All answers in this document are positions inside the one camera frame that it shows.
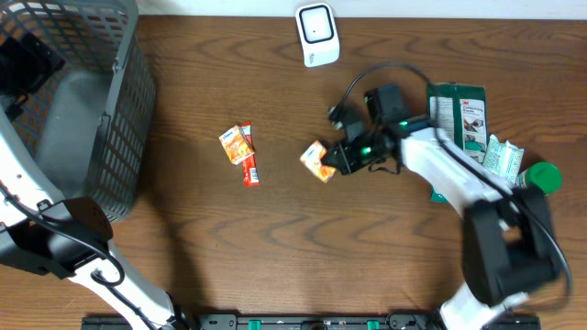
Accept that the red snack packet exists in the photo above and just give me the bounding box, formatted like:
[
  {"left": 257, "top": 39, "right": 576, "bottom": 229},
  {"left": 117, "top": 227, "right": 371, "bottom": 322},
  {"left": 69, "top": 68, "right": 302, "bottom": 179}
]
[{"left": 241, "top": 121, "right": 260, "bottom": 188}]

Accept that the green 3M package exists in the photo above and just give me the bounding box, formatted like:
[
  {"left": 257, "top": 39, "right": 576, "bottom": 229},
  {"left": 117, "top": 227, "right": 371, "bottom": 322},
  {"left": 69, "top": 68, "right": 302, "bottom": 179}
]
[{"left": 426, "top": 82, "right": 490, "bottom": 204}]

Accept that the orange white tissue pack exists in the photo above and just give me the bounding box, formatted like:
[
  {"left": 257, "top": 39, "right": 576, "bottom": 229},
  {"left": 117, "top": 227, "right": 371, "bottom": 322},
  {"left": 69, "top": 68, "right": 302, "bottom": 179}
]
[{"left": 218, "top": 126, "right": 254, "bottom": 165}]

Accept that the white toilet wipes pack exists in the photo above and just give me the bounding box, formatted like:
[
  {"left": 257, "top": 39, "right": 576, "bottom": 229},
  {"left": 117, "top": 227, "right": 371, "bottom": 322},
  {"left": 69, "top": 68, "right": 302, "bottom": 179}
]
[{"left": 482, "top": 135, "right": 525, "bottom": 183}]

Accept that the green lid seasoning jar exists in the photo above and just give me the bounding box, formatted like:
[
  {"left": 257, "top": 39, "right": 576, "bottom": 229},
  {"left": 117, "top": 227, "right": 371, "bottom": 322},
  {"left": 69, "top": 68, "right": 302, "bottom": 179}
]
[{"left": 515, "top": 161, "right": 563, "bottom": 195}]

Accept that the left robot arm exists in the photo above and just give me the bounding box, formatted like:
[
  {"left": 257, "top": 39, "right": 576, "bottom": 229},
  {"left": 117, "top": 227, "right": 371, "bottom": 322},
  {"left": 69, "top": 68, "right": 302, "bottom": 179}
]
[{"left": 1, "top": 29, "right": 194, "bottom": 329}]

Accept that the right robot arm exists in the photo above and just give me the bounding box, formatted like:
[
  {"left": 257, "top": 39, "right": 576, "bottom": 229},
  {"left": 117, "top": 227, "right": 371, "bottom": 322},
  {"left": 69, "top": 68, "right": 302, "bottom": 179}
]
[{"left": 321, "top": 90, "right": 569, "bottom": 329}]

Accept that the white barcode scanner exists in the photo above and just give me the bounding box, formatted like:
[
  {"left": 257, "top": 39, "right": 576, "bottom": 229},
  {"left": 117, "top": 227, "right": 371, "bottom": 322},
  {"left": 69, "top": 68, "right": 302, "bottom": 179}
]
[{"left": 294, "top": 3, "right": 340, "bottom": 68}]

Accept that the grey plastic mesh basket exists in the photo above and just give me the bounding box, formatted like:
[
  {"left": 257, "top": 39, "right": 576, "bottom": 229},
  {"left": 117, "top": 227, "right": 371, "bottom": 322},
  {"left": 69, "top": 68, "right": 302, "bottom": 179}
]
[{"left": 1, "top": 0, "right": 156, "bottom": 221}]

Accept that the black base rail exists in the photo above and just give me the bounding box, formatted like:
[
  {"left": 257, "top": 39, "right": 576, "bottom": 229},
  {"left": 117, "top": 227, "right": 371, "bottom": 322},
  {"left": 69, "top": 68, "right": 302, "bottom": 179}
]
[{"left": 81, "top": 310, "right": 542, "bottom": 330}]

